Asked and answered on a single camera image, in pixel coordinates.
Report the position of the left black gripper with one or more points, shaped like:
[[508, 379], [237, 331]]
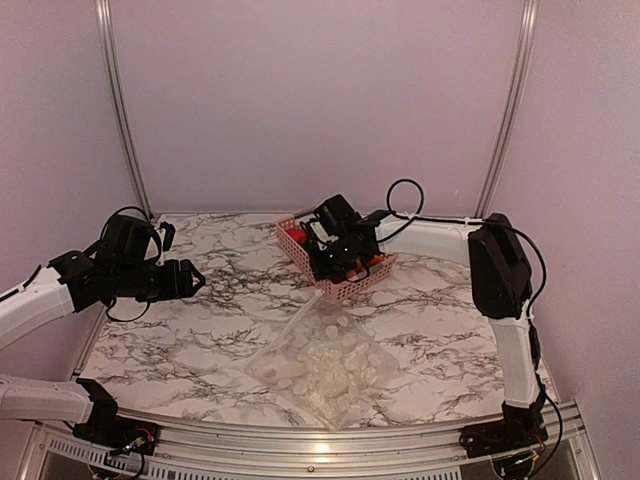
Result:
[[173, 283]]

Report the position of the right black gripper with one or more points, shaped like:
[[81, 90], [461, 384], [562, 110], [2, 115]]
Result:
[[321, 270]]

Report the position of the pink plastic basket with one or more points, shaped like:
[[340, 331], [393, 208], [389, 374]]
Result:
[[343, 290]]

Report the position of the clear zip top bag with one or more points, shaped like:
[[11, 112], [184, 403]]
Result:
[[326, 364]]

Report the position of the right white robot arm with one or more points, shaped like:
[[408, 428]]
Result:
[[501, 286]]

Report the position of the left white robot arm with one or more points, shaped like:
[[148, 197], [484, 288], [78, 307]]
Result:
[[67, 285]]

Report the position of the red tomato toy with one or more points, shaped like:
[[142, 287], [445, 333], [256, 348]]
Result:
[[298, 235]]

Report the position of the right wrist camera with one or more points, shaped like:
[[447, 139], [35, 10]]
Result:
[[336, 216]]

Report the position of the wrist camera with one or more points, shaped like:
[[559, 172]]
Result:
[[336, 216], [129, 239]]

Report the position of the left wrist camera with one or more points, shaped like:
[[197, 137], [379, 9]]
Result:
[[129, 239]]

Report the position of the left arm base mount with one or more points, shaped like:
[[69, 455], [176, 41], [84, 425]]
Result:
[[119, 432]]

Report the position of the curved aluminium front rail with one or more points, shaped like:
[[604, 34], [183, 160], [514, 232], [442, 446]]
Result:
[[191, 449]]

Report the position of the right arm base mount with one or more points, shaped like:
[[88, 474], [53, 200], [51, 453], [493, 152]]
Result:
[[496, 437]]

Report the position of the left aluminium frame post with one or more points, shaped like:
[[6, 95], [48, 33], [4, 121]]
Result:
[[109, 51]]

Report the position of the aluminium frame post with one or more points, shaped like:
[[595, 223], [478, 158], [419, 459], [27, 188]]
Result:
[[109, 51], [517, 84]]

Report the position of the right aluminium frame post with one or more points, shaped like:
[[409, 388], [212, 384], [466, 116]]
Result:
[[517, 84]]

